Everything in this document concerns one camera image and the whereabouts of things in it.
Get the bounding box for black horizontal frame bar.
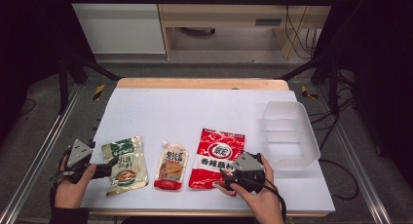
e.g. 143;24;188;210
66;0;337;7

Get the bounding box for person's left hand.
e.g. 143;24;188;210
53;154;97;209

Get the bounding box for red seasoning packet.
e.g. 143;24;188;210
188;128;246;198

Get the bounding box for aluminium rail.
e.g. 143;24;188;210
0;83;83;224
315;86;394;224

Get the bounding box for white cabinet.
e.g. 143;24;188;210
65;0;167;55

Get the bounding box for hanging black cables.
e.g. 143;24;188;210
282;4;319;60

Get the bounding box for dark curtain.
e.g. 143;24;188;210
0;0;96;144
313;0;413;188

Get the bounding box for left hand-held gripper cable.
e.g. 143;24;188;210
49;171;71;188

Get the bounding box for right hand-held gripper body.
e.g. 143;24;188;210
228;150;267;194

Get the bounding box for wooden desk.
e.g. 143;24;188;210
155;0;339;60

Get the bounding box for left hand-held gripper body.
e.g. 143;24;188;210
57;138;98;184

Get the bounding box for person's right hand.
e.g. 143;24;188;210
212;154;285;220

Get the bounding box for thin black floor cable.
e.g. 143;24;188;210
17;97;38;119

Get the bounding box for right hand-held gripper cable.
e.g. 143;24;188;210
257;176;288;223

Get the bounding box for black metal stand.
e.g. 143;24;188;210
57;48;122;115
279;52;341;119

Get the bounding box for spouted sauce pouch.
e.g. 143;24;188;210
153;139;190;191

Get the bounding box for translucent plastic container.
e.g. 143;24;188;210
261;100;321;170

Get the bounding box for hand-held gripper cable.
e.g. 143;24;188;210
49;171;71;188
257;176;288;223

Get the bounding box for green and gold seasoning pouch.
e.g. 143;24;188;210
100;135;150;197

